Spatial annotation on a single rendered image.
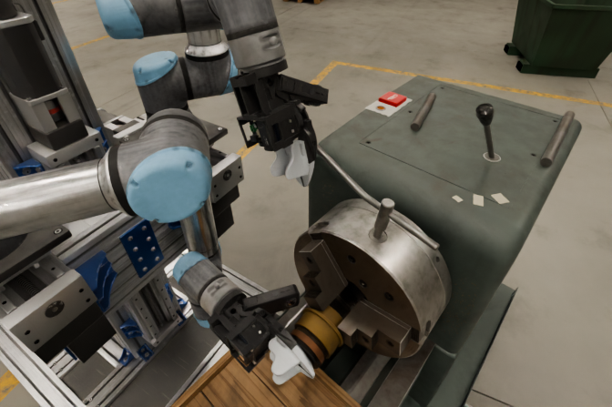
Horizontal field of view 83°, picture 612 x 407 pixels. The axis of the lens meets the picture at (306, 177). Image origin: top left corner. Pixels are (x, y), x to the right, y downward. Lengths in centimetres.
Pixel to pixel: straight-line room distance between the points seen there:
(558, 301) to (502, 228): 174
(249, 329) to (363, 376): 34
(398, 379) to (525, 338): 134
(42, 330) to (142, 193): 43
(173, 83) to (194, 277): 50
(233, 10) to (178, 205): 29
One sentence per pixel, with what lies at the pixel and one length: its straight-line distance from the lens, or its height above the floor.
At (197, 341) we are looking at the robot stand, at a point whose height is 21.
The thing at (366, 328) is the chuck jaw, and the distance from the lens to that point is 68.
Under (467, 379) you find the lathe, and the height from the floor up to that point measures 54.
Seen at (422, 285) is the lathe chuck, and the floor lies 119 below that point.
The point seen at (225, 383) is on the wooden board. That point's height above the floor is 89.
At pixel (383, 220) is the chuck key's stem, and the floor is 129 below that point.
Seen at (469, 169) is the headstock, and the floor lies 125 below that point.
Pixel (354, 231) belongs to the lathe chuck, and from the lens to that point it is 64.
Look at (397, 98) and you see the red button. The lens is 104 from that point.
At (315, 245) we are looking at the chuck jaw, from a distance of 67.
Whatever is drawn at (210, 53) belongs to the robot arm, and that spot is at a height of 140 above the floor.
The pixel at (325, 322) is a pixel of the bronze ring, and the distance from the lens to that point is 67.
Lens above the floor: 171
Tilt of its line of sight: 39 degrees down
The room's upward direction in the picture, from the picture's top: straight up
